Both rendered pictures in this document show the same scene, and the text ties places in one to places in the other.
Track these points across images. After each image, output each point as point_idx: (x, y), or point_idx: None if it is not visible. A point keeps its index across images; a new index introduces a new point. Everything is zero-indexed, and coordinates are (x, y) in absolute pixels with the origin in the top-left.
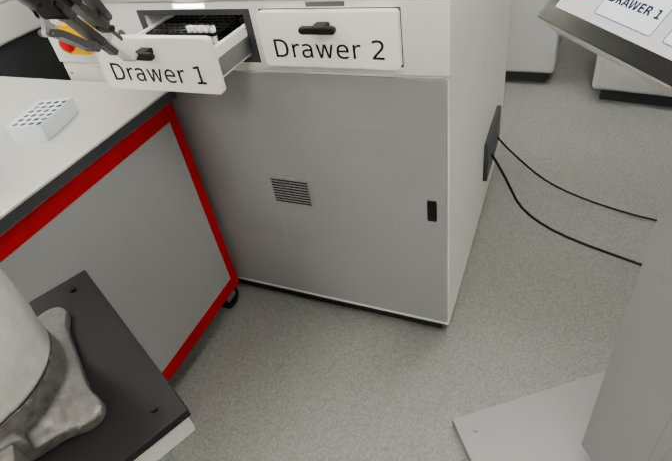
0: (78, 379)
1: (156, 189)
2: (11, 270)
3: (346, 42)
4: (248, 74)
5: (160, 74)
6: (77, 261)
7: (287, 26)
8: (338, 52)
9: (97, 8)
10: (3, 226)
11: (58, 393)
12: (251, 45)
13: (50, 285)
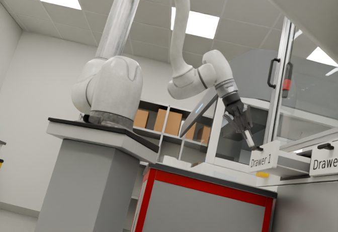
0: (122, 128)
1: (234, 228)
2: (157, 186)
3: (337, 156)
4: (304, 185)
5: (260, 161)
6: (177, 212)
7: (320, 152)
8: (333, 163)
9: (248, 121)
10: (167, 168)
11: (116, 124)
12: (309, 168)
13: (161, 208)
